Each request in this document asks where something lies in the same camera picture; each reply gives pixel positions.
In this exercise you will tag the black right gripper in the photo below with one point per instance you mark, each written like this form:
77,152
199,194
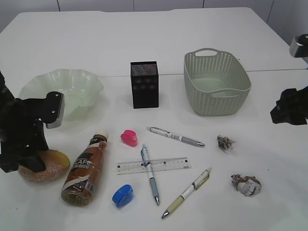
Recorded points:
291,108

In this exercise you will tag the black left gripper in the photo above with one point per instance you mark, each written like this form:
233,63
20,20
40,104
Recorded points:
21,134

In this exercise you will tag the sugared bread roll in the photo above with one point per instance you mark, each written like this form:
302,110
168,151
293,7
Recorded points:
57,164

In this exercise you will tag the brown coffee drink bottle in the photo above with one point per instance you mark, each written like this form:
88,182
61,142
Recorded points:
84,176

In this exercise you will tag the small paper ball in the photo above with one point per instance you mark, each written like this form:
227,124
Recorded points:
225,143

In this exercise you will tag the large paper ball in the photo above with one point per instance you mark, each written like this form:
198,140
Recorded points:
247,185

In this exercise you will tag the blue pencil sharpener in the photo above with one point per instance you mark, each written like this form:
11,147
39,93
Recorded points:
123,196

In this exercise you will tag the pink pencil sharpener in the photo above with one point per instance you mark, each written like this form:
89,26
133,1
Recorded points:
129,137

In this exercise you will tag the pale green plastic basket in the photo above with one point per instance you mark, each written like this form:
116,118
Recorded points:
216,85

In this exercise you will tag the translucent green ruffled plate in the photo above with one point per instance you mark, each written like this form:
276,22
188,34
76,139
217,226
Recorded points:
79,87

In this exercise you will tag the white cream pen lower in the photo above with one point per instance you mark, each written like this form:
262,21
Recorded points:
195,185

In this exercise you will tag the blue white pen middle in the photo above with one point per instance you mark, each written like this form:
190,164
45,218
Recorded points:
150,173

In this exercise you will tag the white pen grey grip upper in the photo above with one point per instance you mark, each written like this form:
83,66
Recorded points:
174,136

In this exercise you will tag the black mesh pen holder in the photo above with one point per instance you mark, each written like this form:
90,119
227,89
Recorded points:
145,84

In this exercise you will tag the clear plastic ruler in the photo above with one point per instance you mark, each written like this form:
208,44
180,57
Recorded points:
152,165

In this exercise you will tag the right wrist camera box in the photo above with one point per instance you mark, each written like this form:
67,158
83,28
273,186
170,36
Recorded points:
299,46

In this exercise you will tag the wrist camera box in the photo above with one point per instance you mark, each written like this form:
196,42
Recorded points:
54,109
299,46

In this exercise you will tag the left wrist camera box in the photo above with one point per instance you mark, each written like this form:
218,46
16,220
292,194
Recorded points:
54,109

